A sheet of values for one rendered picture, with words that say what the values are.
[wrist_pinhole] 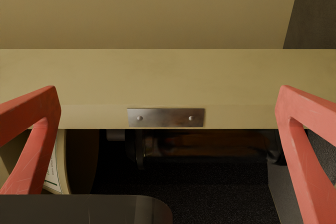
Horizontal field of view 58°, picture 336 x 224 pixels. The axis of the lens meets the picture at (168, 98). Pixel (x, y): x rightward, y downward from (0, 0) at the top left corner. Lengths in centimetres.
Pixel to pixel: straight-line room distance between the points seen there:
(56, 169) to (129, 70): 15
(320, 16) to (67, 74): 43
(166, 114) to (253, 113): 8
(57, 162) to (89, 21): 41
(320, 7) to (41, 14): 56
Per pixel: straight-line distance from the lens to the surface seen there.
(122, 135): 44
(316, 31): 60
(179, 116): 28
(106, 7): 70
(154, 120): 28
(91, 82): 31
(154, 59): 34
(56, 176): 39
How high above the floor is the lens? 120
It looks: level
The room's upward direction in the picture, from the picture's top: 90 degrees counter-clockwise
